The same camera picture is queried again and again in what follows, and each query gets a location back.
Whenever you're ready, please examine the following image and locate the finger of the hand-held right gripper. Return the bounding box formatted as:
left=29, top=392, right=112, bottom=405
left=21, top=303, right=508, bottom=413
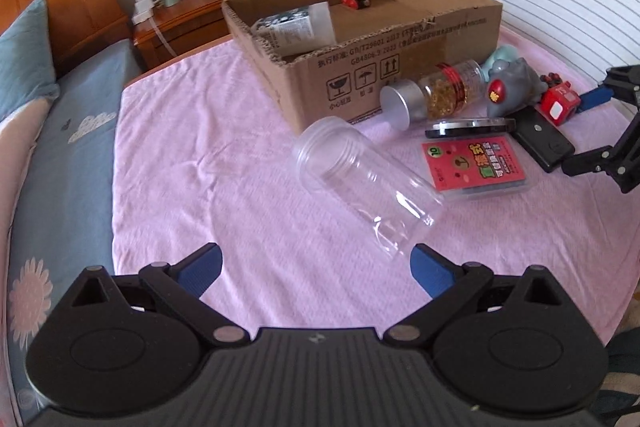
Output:
left=561, top=109, right=640, bottom=194
left=579, top=65, right=640, bottom=114

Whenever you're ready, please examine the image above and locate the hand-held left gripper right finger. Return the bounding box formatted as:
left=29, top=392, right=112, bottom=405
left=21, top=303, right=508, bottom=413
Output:
left=384, top=244, right=568, bottom=348

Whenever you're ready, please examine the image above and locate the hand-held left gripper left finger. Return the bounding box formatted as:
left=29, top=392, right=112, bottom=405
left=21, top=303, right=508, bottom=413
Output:
left=65, top=243, right=249, bottom=348

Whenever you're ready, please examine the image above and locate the red toy car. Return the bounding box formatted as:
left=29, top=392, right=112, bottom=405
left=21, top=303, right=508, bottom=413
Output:
left=541, top=74, right=582, bottom=126

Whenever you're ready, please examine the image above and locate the grey shark toy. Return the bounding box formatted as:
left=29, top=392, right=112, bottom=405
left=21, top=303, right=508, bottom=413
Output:
left=486, top=57, right=549, bottom=120

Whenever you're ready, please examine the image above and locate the light blue egg toy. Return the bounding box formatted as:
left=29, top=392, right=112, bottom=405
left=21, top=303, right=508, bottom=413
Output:
left=481, top=44, right=519, bottom=74

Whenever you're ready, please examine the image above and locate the clear card case red label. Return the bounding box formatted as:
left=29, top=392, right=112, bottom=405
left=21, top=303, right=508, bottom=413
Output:
left=419, top=134, right=532, bottom=204

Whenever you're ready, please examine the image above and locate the clear plastic jar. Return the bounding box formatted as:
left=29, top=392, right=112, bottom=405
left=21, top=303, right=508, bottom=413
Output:
left=295, top=117, right=447, bottom=258

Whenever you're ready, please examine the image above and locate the capsule bottle with silver cap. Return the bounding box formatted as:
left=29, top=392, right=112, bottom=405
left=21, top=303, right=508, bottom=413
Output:
left=380, top=60, right=484, bottom=130

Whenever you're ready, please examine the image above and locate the brown cardboard box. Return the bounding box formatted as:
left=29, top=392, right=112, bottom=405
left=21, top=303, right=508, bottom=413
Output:
left=221, top=0, right=504, bottom=135

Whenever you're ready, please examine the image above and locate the black rectangular phone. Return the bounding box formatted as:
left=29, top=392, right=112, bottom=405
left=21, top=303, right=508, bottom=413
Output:
left=509, top=109, right=577, bottom=174

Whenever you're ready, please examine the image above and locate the pink blanket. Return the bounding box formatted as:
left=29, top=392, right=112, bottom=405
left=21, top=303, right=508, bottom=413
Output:
left=112, top=24, right=640, bottom=350

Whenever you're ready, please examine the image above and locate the flat black round case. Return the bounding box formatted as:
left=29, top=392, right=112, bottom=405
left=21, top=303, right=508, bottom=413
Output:
left=425, top=118, right=517, bottom=139

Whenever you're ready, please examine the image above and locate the blue flowered bed sheet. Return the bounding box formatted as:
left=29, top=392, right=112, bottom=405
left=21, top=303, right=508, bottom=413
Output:
left=0, top=39, right=147, bottom=427

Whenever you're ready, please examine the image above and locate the cream quilt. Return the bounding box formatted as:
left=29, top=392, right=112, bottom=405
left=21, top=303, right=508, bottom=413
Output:
left=0, top=96, right=57, bottom=168

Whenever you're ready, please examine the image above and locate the wooden nightstand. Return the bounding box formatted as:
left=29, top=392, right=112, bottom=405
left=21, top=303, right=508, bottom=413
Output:
left=132, top=0, right=279, bottom=70

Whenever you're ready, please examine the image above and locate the white supplement bottle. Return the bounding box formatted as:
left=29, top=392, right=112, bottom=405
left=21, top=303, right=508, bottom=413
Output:
left=251, top=2, right=337, bottom=58

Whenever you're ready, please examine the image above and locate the white power strip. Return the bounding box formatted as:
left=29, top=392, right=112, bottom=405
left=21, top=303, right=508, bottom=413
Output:
left=131, top=0, right=158, bottom=26

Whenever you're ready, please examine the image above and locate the blue pillow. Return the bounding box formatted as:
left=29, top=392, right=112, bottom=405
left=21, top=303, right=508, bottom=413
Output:
left=0, top=0, right=62, bottom=124

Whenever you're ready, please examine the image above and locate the white cable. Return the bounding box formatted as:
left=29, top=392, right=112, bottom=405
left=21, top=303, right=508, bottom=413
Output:
left=149, top=18, right=180, bottom=58

